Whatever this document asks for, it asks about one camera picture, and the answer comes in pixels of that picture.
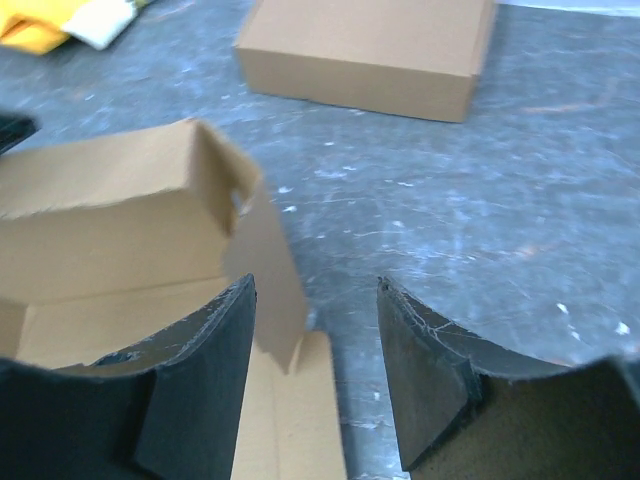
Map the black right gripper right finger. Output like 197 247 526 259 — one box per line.
377 277 639 479

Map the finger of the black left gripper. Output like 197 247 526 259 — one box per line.
0 112 39 154

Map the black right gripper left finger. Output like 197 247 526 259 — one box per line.
1 274 256 479

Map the brown cardboard box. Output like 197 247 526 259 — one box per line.
234 0 496 123
1 119 346 479

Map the folded brown cardboard box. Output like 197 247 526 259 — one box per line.
234 0 496 123

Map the yellow cloth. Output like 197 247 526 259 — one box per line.
1 0 83 55

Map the white patterned cloth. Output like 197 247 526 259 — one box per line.
61 0 151 50

